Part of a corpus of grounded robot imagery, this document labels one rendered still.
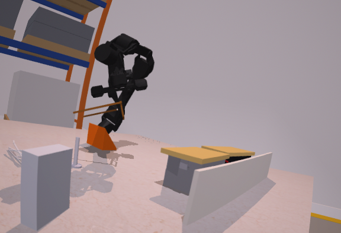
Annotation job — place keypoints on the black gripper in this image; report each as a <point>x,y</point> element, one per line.
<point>139,84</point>

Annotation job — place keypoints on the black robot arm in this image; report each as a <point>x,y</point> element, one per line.
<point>111,54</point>

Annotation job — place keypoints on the white flat rectangular panel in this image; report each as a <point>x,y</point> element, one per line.
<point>214,187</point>

